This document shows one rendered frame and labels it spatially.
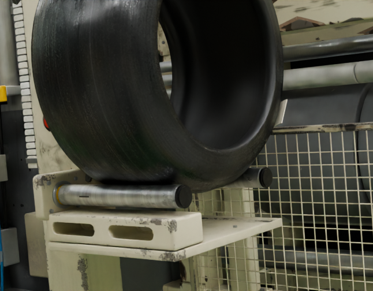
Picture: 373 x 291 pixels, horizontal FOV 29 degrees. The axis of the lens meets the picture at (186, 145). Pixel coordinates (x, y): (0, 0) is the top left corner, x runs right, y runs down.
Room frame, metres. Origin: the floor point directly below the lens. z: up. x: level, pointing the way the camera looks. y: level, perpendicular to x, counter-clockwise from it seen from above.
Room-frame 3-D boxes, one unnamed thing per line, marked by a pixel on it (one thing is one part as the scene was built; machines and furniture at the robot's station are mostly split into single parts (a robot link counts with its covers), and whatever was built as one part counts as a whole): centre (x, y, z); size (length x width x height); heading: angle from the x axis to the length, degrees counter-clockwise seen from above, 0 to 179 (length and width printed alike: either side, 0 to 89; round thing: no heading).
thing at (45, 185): (1.68, 0.19, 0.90); 0.40 x 0.03 x 0.10; 140
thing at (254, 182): (1.67, -0.04, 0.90); 0.35 x 0.05 x 0.05; 50
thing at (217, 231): (1.56, 0.06, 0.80); 0.37 x 0.36 x 0.02; 140
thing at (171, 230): (1.46, 0.15, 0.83); 0.36 x 0.09 x 0.06; 50
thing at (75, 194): (1.45, 0.14, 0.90); 0.35 x 0.05 x 0.05; 50
